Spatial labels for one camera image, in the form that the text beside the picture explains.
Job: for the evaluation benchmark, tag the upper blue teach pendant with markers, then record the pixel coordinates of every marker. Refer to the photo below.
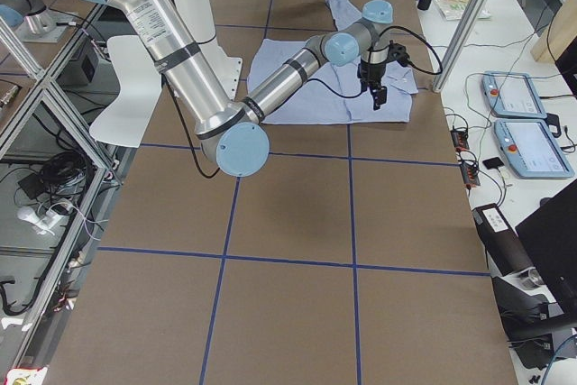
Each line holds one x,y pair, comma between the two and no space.
512,95

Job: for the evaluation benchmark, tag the lower blue teach pendant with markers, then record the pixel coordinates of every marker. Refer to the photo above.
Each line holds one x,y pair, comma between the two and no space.
531,150

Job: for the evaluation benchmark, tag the black monitor stand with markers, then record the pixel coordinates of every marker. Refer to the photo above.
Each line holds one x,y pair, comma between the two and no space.
536,288

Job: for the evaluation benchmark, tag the light blue striped shirt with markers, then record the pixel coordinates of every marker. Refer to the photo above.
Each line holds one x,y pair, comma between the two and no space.
315,103

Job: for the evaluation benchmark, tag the blue teach pendant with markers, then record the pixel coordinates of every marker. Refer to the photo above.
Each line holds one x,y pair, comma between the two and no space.
512,95
531,150

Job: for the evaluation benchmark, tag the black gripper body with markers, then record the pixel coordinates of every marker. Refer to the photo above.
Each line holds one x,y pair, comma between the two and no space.
369,72

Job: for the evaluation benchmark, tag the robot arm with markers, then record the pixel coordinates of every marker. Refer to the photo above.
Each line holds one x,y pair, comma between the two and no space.
230,132

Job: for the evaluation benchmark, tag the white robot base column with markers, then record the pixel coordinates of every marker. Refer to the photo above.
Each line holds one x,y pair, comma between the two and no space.
198,20

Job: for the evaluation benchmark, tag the aluminium frame post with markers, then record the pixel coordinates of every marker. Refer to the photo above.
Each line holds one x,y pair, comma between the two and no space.
458,41

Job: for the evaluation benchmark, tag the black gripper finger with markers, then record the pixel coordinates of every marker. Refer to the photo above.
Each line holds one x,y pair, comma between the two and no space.
379,96

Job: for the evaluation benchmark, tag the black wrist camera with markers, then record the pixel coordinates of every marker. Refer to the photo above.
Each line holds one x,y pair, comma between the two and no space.
398,52

